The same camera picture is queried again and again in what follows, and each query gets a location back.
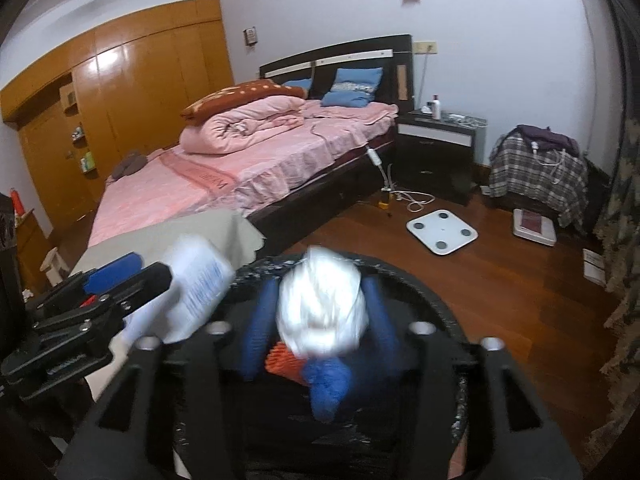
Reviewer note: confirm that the green box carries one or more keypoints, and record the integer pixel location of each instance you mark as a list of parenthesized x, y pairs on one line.
[(87, 161)]

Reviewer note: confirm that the small white stool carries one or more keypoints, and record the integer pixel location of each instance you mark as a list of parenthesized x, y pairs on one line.
[(54, 265)]

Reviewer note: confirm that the white scale with red top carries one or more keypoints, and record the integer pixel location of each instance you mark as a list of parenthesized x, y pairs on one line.
[(532, 225)]

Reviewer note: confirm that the beige tablecloth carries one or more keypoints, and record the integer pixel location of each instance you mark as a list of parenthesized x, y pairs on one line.
[(215, 230)]

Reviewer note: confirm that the pink folded quilt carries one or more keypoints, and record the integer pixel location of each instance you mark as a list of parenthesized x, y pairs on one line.
[(240, 127)]

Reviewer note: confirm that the brown dotted blanket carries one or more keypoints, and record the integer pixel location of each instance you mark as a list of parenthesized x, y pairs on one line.
[(235, 96)]

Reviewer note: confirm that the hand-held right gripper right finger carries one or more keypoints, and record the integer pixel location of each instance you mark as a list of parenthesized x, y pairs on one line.
[(382, 322)]

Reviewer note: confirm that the grey clothing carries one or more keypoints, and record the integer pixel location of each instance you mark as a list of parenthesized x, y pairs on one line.
[(129, 164)]

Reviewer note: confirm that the blue patterned pillow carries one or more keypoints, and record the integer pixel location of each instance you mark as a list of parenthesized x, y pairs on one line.
[(356, 80)]

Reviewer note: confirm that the wall socket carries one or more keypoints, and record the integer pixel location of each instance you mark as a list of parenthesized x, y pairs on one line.
[(425, 47)]

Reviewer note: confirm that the purple clothing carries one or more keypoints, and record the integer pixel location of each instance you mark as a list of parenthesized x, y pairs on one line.
[(545, 135)]

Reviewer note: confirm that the white printed plastic packet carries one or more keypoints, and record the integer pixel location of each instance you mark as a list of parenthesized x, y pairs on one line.
[(200, 280)]

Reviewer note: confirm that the blue cloth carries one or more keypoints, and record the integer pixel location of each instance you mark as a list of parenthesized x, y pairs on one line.
[(325, 385)]

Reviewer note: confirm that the black and white nightstand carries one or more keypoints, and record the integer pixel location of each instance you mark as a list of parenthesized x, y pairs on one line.
[(435, 160)]

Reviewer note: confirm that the dark grey curtain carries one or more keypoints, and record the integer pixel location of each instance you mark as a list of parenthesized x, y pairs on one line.
[(622, 35)]

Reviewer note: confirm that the wall control panel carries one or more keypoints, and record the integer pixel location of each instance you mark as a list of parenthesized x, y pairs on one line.
[(250, 35)]

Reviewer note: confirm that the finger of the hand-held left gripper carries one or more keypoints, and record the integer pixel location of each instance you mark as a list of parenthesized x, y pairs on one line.
[(147, 282), (115, 269)]

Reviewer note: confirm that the black round trash can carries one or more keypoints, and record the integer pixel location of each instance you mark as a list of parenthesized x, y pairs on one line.
[(440, 305)]

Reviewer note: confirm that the white bottle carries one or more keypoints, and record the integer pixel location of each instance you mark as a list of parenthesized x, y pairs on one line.
[(436, 107)]

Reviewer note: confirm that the white booklet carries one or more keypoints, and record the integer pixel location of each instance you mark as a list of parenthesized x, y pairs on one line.
[(594, 265)]

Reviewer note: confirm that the dark wooden bed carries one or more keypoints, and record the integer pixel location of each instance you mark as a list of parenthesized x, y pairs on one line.
[(391, 82)]

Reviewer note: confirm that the wooden wardrobe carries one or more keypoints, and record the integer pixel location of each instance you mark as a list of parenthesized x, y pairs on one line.
[(140, 85)]

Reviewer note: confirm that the plaid cloth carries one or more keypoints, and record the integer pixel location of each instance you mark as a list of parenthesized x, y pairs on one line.
[(535, 180)]

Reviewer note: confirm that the pink bedsheet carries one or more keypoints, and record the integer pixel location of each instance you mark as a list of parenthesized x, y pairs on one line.
[(200, 185)]

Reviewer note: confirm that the patterned curtain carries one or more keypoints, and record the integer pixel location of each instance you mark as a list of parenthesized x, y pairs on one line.
[(620, 210)]

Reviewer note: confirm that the white bed controller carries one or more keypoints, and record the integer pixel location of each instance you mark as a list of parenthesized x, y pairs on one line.
[(374, 156)]

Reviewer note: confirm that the yellow floor item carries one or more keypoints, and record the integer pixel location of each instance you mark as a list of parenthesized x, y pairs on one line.
[(384, 203)]

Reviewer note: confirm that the white bathroom scale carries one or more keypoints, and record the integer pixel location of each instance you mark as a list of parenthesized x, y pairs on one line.
[(442, 230)]

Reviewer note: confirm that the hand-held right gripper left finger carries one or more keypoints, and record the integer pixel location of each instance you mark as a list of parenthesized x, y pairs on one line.
[(257, 332)]

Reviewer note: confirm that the orange red plastic bag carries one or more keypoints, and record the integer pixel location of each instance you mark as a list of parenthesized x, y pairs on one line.
[(282, 362)]

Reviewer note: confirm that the red bottle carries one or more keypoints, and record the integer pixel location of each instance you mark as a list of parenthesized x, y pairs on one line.
[(17, 202)]

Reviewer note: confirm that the dark wooden cabinet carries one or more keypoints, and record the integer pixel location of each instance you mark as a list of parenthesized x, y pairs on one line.
[(10, 260)]

